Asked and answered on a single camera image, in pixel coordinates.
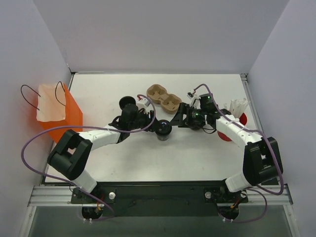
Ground black paper coffee cup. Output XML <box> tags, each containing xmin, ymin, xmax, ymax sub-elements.
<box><xmin>156</xmin><ymin>132</ymin><xmax>170</xmax><ymax>141</ymax></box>

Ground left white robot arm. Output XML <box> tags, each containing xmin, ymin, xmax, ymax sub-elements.
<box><xmin>47</xmin><ymin>104</ymin><xmax>163</xmax><ymax>203</ymax></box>

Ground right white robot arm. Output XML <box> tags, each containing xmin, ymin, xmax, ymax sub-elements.
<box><xmin>170</xmin><ymin>92</ymin><xmax>283</xmax><ymax>201</ymax></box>

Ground brown cardboard cup carrier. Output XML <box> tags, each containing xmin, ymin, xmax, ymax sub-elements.
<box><xmin>146</xmin><ymin>84</ymin><xmax>182</xmax><ymax>114</ymax></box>

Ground red plastic cup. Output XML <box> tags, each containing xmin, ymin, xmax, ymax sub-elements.
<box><xmin>216</xmin><ymin>113</ymin><xmax>247</xmax><ymax>144</ymax></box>

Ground orange paper bag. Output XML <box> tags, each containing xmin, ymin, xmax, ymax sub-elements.
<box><xmin>20</xmin><ymin>81</ymin><xmax>83</xmax><ymax>150</ymax></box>

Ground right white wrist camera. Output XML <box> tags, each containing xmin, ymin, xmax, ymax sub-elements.
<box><xmin>187</xmin><ymin>90</ymin><xmax>200</xmax><ymax>109</ymax></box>

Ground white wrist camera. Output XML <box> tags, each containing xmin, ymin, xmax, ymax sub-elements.
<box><xmin>187</xmin><ymin>90</ymin><xmax>200</xmax><ymax>109</ymax></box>
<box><xmin>136</xmin><ymin>96</ymin><xmax>151</xmax><ymax>113</ymax></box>

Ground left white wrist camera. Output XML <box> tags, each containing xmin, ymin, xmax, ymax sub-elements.
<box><xmin>136</xmin><ymin>96</ymin><xmax>151</xmax><ymax>113</ymax></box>

